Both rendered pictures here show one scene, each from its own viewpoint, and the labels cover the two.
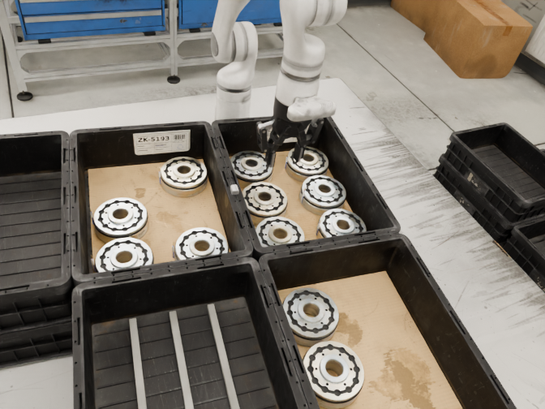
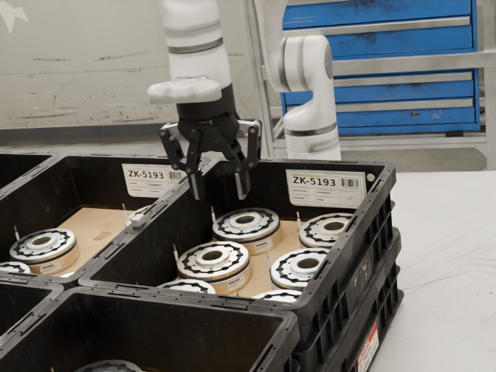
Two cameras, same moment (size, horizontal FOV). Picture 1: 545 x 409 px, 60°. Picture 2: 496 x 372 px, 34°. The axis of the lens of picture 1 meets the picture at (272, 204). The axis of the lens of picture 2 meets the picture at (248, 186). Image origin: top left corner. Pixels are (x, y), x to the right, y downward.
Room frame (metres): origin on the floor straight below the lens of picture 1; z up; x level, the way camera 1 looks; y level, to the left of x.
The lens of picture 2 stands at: (0.17, -0.81, 1.39)
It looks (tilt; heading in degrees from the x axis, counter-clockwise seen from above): 23 degrees down; 52
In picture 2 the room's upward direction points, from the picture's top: 9 degrees counter-clockwise
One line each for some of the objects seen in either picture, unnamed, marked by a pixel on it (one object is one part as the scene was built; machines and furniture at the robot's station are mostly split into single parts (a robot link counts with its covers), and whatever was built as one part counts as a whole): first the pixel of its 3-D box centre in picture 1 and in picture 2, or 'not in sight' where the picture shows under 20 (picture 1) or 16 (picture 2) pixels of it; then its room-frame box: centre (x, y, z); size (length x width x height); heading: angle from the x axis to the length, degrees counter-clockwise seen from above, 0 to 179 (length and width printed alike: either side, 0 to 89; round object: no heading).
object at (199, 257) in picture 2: (264, 196); (212, 257); (0.73, 0.02, 0.86); 0.05 x 0.05 x 0.01
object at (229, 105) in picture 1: (233, 112); (316, 173); (1.07, 0.15, 0.83); 0.09 x 0.09 x 0.17; 44
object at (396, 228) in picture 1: (298, 174); (251, 225); (0.76, -0.04, 0.92); 0.40 x 0.30 x 0.02; 24
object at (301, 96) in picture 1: (302, 87); (193, 66); (0.73, -0.02, 1.14); 0.11 x 0.09 x 0.06; 32
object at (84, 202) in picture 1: (155, 208); (77, 243); (0.64, 0.23, 0.87); 0.40 x 0.30 x 0.11; 24
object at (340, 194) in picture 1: (323, 191); (308, 268); (0.79, -0.11, 0.86); 0.10 x 0.10 x 0.01
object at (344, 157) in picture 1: (293, 191); (256, 258); (0.76, -0.04, 0.87); 0.40 x 0.30 x 0.11; 24
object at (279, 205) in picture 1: (263, 198); (212, 260); (0.73, 0.02, 0.86); 0.10 x 0.10 x 0.01
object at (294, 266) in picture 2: (323, 189); (308, 264); (0.79, -0.11, 0.86); 0.05 x 0.05 x 0.01
